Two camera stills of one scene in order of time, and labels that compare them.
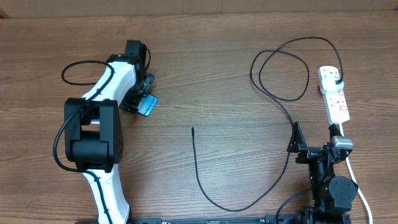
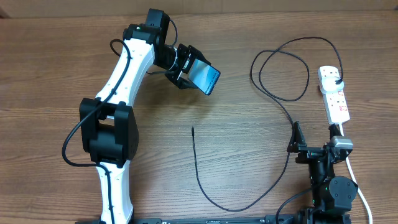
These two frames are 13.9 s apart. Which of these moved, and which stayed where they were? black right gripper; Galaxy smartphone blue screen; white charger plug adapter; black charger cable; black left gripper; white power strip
Moved: Galaxy smartphone blue screen; black left gripper
Stayed: black charger cable; black right gripper; white charger plug adapter; white power strip
